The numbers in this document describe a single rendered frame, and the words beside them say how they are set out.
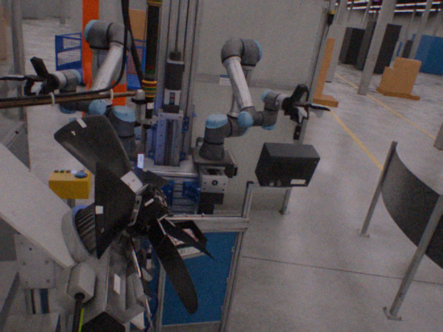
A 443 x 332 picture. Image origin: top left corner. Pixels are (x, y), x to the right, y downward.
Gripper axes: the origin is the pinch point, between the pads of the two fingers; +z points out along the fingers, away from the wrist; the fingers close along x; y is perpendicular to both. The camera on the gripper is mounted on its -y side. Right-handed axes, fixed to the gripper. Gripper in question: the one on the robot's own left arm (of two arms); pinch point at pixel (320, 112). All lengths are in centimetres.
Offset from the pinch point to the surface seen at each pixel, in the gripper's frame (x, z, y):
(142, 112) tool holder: 80, -2, -13
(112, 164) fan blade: 90, -4, 2
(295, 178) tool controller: 2.5, -6.6, 35.7
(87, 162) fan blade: 97, -4, 0
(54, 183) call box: 104, -46, 26
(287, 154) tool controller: 8.5, -8.1, 21.5
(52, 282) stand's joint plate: 116, 3, 33
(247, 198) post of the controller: 23, -17, 46
